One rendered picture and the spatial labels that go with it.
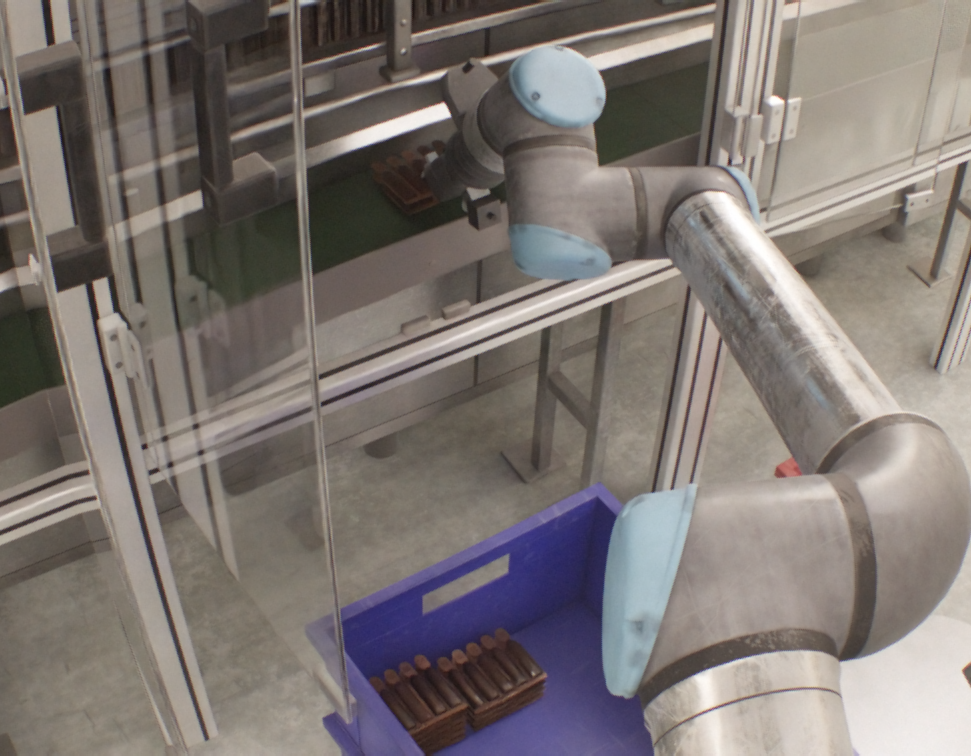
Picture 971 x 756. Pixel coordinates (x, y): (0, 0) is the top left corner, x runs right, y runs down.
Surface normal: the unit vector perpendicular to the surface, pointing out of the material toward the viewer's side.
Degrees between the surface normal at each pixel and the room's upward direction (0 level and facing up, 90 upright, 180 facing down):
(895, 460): 16
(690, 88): 2
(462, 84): 40
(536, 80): 36
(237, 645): 0
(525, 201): 56
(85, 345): 90
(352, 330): 90
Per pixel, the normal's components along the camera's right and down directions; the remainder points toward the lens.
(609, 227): 0.11, 0.36
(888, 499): 0.09, -0.75
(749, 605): -0.04, -0.59
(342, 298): 0.52, 0.59
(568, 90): 0.33, -0.26
